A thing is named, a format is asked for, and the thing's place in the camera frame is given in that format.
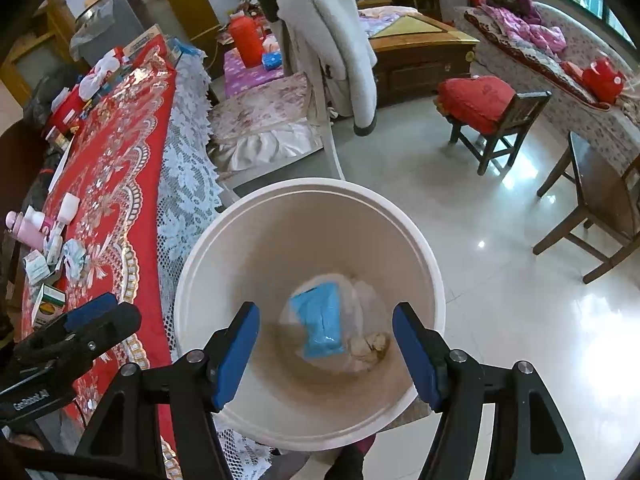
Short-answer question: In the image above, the white plastic bucket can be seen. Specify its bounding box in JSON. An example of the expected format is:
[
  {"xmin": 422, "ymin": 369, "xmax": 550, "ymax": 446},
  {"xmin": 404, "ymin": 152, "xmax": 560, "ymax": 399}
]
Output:
[{"xmin": 172, "ymin": 177, "xmax": 447, "ymax": 451}]

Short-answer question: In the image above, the white chair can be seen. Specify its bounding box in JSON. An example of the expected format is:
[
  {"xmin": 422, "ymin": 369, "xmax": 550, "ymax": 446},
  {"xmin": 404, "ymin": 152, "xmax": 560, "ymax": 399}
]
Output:
[{"xmin": 281, "ymin": 19, "xmax": 347, "ymax": 182}]

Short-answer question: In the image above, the crumpled white blue wrapper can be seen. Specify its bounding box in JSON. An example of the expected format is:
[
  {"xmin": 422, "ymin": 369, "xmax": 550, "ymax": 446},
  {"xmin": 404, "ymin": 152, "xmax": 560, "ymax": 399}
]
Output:
[{"xmin": 62, "ymin": 239, "xmax": 89, "ymax": 279}]

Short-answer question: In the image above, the grey covered appliance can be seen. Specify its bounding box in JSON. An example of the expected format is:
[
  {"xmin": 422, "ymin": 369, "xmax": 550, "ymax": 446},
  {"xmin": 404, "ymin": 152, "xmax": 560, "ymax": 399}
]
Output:
[{"xmin": 69, "ymin": 0, "xmax": 152, "ymax": 62}]

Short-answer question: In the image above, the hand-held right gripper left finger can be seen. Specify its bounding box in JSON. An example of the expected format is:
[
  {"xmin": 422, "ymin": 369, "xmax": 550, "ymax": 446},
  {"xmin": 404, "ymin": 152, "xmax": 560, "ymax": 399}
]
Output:
[{"xmin": 75, "ymin": 301, "xmax": 261, "ymax": 480}]

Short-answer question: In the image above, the red thermos jug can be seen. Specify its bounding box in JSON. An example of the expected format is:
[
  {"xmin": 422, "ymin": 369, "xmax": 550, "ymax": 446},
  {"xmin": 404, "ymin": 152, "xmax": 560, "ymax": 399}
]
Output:
[{"xmin": 228, "ymin": 15, "xmax": 264, "ymax": 69}]

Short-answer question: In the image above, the beige floral seat cushion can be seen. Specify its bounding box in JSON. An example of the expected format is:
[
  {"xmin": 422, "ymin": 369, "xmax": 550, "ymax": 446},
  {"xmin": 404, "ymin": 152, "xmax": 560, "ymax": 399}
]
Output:
[{"xmin": 207, "ymin": 72, "xmax": 324, "ymax": 174}]

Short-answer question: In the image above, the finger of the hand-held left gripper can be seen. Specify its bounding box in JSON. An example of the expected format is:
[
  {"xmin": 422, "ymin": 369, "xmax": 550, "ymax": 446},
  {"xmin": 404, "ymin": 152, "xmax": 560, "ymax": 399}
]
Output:
[
  {"xmin": 12, "ymin": 302, "xmax": 143, "ymax": 377},
  {"xmin": 62, "ymin": 292, "xmax": 120, "ymax": 333}
]

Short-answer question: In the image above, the red gold patterned tablecloth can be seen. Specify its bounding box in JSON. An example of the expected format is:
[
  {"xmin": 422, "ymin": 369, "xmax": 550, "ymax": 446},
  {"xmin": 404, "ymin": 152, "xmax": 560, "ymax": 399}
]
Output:
[{"xmin": 20, "ymin": 42, "xmax": 182, "ymax": 480}]

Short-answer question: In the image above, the pink bottle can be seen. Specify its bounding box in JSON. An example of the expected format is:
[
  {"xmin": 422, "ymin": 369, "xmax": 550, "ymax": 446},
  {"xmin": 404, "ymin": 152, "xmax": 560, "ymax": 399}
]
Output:
[{"xmin": 5, "ymin": 209, "xmax": 50, "ymax": 250}]

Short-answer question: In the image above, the blue plastic packet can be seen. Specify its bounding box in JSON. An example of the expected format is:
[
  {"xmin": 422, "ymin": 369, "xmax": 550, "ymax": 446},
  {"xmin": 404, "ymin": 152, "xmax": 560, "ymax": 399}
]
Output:
[{"xmin": 287, "ymin": 282, "xmax": 351, "ymax": 359}]

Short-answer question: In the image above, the floral covered sofa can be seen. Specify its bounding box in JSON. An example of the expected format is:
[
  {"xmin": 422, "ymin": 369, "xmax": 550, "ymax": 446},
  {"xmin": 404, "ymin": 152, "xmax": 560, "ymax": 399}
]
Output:
[{"xmin": 462, "ymin": 2, "xmax": 640, "ymax": 162}]

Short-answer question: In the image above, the red bag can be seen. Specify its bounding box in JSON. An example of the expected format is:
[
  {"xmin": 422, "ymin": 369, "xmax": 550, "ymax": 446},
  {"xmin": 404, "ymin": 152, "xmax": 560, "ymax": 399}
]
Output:
[{"xmin": 582, "ymin": 57, "xmax": 627, "ymax": 104}]

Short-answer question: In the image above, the tall wooden cupboard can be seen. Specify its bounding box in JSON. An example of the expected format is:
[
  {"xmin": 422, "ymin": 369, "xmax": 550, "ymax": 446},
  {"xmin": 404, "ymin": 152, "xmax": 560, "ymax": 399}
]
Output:
[{"xmin": 165, "ymin": 0, "xmax": 222, "ymax": 49}]

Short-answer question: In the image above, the white plastic bag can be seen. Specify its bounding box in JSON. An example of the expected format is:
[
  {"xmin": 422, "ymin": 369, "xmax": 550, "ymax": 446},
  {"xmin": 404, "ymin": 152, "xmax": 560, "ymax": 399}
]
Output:
[{"xmin": 277, "ymin": 275, "xmax": 392, "ymax": 375}]

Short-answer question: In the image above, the purple floral cushion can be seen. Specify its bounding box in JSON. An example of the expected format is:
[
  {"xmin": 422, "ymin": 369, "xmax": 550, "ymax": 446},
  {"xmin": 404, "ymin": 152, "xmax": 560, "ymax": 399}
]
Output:
[{"xmin": 223, "ymin": 50, "xmax": 287, "ymax": 100}]

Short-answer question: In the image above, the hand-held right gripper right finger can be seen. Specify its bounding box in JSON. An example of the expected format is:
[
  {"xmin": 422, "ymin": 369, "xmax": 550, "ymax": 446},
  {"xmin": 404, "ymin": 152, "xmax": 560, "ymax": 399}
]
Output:
[{"xmin": 392, "ymin": 302, "xmax": 587, "ymax": 480}]

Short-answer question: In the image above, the red box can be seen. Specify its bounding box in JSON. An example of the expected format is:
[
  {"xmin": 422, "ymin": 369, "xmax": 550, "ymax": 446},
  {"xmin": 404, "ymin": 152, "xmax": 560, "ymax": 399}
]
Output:
[{"xmin": 47, "ymin": 85, "xmax": 94, "ymax": 137}]

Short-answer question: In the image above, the small white container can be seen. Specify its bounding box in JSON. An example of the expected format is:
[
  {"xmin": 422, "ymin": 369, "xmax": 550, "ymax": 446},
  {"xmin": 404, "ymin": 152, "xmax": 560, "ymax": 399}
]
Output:
[{"xmin": 57, "ymin": 194, "xmax": 81, "ymax": 224}]

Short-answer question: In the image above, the brown wooden chair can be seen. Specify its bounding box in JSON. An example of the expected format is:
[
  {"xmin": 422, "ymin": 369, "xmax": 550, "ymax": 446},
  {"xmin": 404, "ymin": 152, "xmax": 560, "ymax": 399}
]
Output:
[{"xmin": 532, "ymin": 131, "xmax": 640, "ymax": 285}]

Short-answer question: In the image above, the white lace tablecloth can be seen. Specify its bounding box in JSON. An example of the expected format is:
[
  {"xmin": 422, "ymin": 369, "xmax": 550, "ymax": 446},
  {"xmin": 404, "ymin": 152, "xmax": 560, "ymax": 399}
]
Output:
[{"xmin": 155, "ymin": 50, "xmax": 281, "ymax": 480}]

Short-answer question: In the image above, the red cushion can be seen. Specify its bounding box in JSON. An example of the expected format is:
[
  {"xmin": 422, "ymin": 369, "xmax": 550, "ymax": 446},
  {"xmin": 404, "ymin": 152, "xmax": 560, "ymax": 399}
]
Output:
[{"xmin": 437, "ymin": 76, "xmax": 516, "ymax": 135}]

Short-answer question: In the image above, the pink clothing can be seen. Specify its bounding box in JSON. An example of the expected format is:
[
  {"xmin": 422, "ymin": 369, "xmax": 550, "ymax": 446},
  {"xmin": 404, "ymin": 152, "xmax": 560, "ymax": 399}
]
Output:
[{"xmin": 479, "ymin": 2, "xmax": 567, "ymax": 57}]

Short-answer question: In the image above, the crumpled brown tissue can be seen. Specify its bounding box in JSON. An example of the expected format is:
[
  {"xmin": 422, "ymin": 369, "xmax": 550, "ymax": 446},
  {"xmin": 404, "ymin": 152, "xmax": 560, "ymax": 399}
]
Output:
[{"xmin": 350, "ymin": 332, "xmax": 389, "ymax": 367}]

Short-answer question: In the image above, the cardboard box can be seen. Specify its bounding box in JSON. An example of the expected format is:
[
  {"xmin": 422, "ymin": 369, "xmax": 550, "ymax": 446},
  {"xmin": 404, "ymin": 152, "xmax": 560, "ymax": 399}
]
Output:
[{"xmin": 122, "ymin": 25, "xmax": 167, "ymax": 59}]

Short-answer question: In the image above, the white green medicine box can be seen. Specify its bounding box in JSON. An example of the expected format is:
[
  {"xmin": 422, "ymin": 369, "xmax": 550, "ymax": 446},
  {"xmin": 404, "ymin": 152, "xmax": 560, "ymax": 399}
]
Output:
[{"xmin": 22, "ymin": 252, "xmax": 54, "ymax": 287}]

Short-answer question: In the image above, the wooden cabinet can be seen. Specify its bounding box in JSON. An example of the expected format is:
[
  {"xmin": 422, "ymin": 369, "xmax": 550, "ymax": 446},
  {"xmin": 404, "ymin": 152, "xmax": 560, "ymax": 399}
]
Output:
[{"xmin": 357, "ymin": 7, "xmax": 479, "ymax": 109}]

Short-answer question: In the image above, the dark wooden chair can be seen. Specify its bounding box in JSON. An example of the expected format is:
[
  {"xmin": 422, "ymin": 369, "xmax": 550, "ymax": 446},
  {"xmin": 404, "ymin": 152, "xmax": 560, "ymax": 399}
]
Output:
[{"xmin": 446, "ymin": 91, "xmax": 554, "ymax": 176}]

